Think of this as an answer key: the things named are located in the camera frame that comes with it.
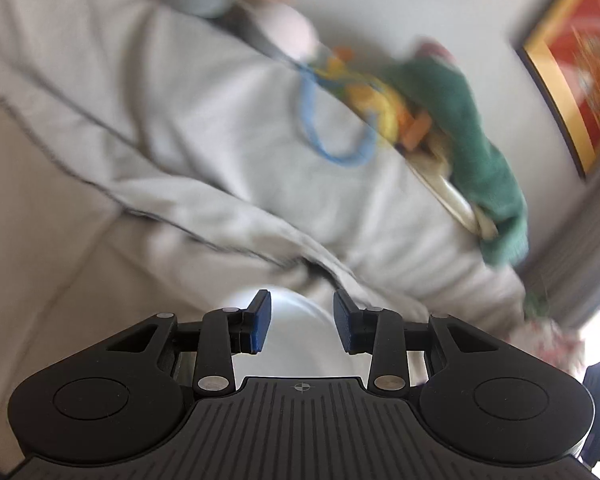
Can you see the pink floral blanket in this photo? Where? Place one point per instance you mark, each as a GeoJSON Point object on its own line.
{"type": "Point", "coordinates": [546, 341]}

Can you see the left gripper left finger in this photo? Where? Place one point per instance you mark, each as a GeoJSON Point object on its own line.
{"type": "Point", "coordinates": [225, 333]}

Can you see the red gold framed picture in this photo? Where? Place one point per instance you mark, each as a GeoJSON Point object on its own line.
{"type": "Point", "coordinates": [562, 54]}

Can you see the grey bed sheet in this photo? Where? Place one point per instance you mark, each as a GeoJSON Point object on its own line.
{"type": "Point", "coordinates": [150, 162]}

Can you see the yellow duck plush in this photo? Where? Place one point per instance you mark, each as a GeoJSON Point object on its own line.
{"type": "Point", "coordinates": [374, 101]}

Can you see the white plastic cup bowl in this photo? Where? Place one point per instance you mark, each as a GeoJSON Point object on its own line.
{"type": "Point", "coordinates": [302, 340]}

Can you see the white grey plush cushion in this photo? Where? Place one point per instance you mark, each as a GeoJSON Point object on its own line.
{"type": "Point", "coordinates": [280, 31]}

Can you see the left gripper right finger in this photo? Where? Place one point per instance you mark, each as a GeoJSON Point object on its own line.
{"type": "Point", "coordinates": [378, 332]}

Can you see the green towel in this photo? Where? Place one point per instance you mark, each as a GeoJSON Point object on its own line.
{"type": "Point", "coordinates": [479, 170]}

